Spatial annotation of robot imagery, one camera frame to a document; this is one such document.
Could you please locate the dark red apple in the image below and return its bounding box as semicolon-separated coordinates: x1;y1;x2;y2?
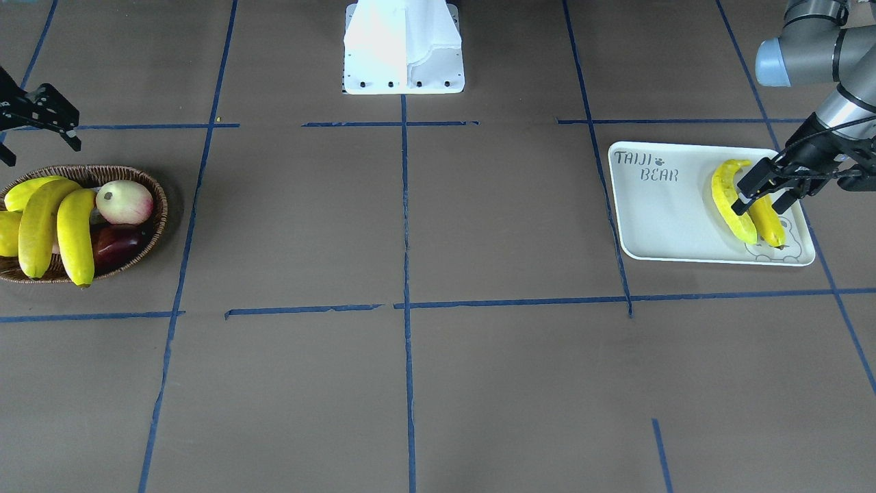
90;224;149;273

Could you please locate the yellow banana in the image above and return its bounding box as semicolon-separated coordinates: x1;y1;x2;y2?
57;188;96;288
710;159;758;244
747;194;786;249
18;179;81;279

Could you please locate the white bear tray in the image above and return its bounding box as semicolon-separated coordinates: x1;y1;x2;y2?
608;141;816;266

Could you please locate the yellow lemon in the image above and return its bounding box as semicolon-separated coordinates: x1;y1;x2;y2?
0;210;23;257

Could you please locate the pale green pink apple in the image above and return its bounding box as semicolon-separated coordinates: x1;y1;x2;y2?
96;180;154;225

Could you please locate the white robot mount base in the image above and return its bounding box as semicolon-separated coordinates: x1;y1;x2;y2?
342;1;465;94

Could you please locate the brown wicker basket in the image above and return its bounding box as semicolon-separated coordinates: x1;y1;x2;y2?
2;165;170;284

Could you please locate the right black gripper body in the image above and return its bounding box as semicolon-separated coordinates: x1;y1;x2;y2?
1;66;27;131

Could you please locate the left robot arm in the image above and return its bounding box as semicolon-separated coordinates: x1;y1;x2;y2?
732;1;875;215

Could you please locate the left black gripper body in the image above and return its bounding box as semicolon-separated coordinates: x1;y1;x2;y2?
780;113;875;196

